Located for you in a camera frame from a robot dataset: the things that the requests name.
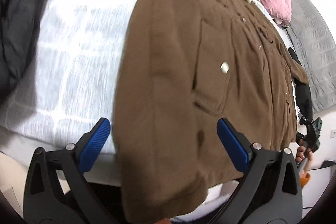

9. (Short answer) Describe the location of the brown fur-collared coat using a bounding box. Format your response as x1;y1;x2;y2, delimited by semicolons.
113;0;308;223

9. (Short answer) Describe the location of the right hand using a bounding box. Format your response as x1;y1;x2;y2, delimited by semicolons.
295;145;313;178

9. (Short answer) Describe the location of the black folded garment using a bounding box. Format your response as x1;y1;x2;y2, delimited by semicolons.
287;47;314;122

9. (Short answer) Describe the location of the grey quilted headboard cushion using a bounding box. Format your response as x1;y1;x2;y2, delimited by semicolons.
286;0;335;113

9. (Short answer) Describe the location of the dark grey garment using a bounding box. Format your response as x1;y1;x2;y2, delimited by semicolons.
1;0;46;101

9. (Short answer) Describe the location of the white wall socket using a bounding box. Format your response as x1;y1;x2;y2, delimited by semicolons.
330;129;336;139

